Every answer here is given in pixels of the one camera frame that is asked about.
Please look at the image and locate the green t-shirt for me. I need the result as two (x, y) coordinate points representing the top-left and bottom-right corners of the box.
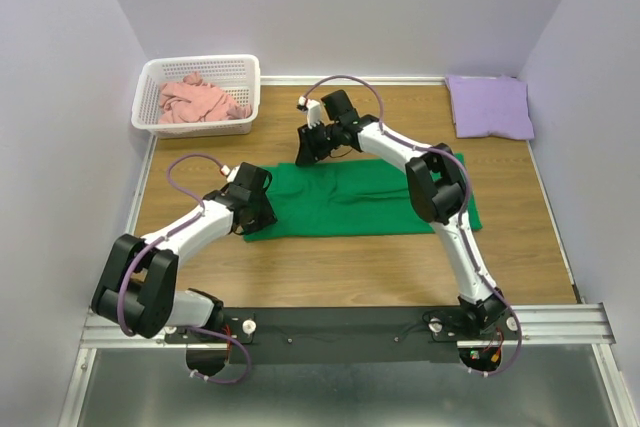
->
(242, 152), (484, 243)

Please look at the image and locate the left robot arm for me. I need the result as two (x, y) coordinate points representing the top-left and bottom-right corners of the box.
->
(91, 162), (277, 338)

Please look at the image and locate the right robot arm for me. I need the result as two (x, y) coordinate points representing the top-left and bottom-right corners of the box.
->
(296, 90), (522, 336)

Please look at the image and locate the white plastic basket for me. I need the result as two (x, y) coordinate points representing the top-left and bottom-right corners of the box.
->
(131, 54), (260, 138)

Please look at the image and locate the pink t-shirt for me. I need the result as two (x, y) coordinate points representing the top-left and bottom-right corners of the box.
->
(158, 71), (252, 124)

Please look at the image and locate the folded purple t-shirt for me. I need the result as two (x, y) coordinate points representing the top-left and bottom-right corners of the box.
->
(445, 75), (535, 141)

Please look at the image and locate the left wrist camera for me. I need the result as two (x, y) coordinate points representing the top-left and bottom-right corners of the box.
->
(220, 165), (240, 182)

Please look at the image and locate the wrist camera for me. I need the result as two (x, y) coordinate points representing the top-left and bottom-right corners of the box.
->
(220, 165), (240, 182)
(297, 96), (323, 129)

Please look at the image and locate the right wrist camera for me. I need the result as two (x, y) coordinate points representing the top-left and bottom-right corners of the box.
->
(297, 96), (323, 129)

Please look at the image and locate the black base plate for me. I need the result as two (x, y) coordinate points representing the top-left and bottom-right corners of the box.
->
(166, 306), (520, 372)

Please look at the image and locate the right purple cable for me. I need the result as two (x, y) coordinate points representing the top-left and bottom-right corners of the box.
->
(297, 75), (524, 378)

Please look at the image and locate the aluminium rail frame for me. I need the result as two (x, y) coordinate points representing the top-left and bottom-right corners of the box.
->
(57, 75), (640, 427)

